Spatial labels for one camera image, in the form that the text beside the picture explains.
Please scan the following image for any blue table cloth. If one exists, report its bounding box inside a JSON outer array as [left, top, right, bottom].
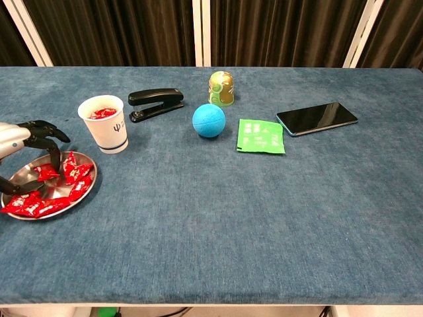
[[0, 67, 423, 305]]

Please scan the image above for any round metal plate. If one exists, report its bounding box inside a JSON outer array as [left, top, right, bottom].
[[0, 151, 98, 221]]

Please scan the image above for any green sachet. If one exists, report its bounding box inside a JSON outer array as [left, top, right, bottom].
[[236, 118, 286, 155]]

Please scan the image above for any white paper cup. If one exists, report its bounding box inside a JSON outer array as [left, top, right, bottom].
[[77, 94, 129, 155]]

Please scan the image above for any blue foam ball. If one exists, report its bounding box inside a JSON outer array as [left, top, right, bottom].
[[192, 103, 227, 138]]

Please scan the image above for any white frame post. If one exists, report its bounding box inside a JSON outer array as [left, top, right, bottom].
[[342, 0, 386, 69], [2, 0, 54, 68], [192, 0, 212, 68]]

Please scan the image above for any green gold domed tin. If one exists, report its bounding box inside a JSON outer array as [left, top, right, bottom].
[[208, 70, 236, 108]]

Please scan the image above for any black smartphone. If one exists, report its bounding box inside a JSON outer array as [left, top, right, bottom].
[[276, 101, 359, 137]]

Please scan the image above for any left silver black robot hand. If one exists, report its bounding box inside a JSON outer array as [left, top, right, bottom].
[[0, 120, 71, 196]]

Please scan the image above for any black stapler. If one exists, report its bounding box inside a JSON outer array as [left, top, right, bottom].
[[128, 88, 185, 123]]

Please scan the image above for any black pleated curtain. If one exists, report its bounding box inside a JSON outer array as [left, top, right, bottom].
[[0, 0, 37, 67], [210, 0, 367, 69], [22, 0, 196, 67], [358, 0, 423, 71]]

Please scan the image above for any heap of red candies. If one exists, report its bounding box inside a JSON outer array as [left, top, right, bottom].
[[0, 151, 95, 219]]

